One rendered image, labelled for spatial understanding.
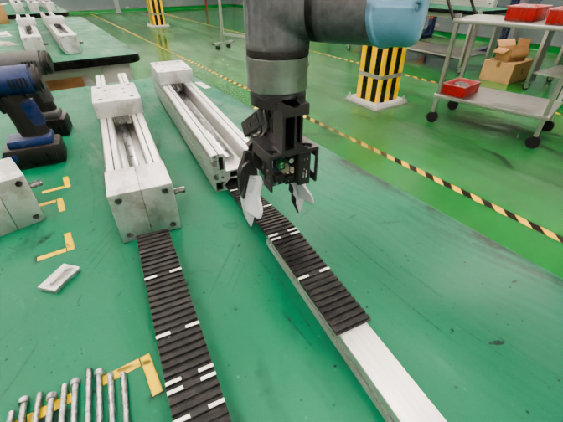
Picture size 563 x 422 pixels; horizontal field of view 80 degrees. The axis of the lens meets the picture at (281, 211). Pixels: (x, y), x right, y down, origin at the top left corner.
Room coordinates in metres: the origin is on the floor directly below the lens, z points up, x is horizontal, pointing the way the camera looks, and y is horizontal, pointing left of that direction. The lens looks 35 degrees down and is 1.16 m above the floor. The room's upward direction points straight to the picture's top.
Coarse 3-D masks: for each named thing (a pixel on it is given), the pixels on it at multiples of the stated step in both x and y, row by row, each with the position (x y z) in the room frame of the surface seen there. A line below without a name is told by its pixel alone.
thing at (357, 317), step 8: (352, 312) 0.26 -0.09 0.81; (360, 312) 0.26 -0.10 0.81; (336, 320) 0.25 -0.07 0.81; (344, 320) 0.25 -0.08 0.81; (352, 320) 0.25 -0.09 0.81; (360, 320) 0.25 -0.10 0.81; (368, 320) 0.25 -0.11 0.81; (336, 328) 0.24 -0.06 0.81; (344, 328) 0.24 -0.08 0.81; (352, 328) 0.24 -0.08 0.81
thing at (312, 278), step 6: (318, 270) 0.33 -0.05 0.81; (324, 270) 0.33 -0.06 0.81; (330, 270) 0.34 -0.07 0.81; (300, 276) 0.33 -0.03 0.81; (306, 276) 0.32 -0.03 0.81; (312, 276) 0.33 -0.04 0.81; (318, 276) 0.32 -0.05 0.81; (324, 276) 0.32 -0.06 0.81; (330, 276) 0.33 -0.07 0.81; (300, 282) 0.31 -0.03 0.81; (306, 282) 0.31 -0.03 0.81; (312, 282) 0.31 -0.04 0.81
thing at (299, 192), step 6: (294, 186) 0.46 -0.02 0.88; (300, 186) 0.45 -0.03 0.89; (294, 192) 0.46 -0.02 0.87; (300, 192) 0.45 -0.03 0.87; (306, 192) 0.43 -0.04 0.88; (294, 198) 0.46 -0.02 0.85; (300, 198) 0.46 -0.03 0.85; (306, 198) 0.44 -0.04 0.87; (312, 198) 0.42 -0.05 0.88; (294, 204) 0.46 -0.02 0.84; (300, 204) 0.46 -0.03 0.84; (300, 210) 0.46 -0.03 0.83
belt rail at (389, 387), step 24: (312, 312) 0.29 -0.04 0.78; (336, 336) 0.24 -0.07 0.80; (360, 336) 0.23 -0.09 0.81; (360, 360) 0.20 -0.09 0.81; (384, 360) 0.20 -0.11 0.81; (384, 384) 0.18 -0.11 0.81; (408, 384) 0.18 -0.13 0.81; (384, 408) 0.16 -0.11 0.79; (408, 408) 0.15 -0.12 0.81; (432, 408) 0.15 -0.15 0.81
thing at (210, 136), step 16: (160, 96) 1.20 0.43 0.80; (176, 96) 0.99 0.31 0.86; (192, 96) 1.05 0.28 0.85; (176, 112) 0.92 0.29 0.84; (192, 112) 0.93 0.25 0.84; (208, 112) 0.88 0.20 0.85; (192, 128) 0.74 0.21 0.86; (208, 128) 0.81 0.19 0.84; (224, 128) 0.76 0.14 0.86; (192, 144) 0.77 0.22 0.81; (208, 144) 0.65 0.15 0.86; (224, 144) 0.71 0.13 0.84; (240, 144) 0.66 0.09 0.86; (208, 160) 0.62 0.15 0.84; (224, 160) 0.61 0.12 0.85; (208, 176) 0.64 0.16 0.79; (224, 176) 0.61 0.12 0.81
